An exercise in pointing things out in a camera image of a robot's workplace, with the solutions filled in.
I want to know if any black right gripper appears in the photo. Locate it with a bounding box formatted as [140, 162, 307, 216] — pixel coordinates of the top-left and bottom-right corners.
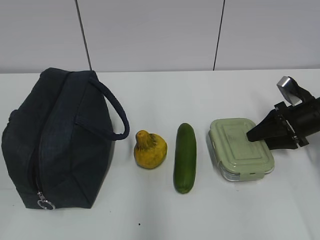
[246, 98, 320, 150]

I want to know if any dark blue fabric bag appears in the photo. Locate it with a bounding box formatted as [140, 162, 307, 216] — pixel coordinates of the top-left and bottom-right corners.
[1, 67, 130, 210]

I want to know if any green lidded glass container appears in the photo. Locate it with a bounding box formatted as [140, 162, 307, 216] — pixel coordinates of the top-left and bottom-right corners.
[208, 118, 275, 182]

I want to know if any green cucumber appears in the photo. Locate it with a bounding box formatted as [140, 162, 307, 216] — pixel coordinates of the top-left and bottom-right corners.
[173, 123, 197, 194]

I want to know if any yellow squash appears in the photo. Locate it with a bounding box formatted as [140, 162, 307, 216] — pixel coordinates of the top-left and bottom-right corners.
[133, 130, 168, 170]

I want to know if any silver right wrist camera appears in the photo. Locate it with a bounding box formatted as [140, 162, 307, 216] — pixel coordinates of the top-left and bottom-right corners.
[276, 76, 303, 106]

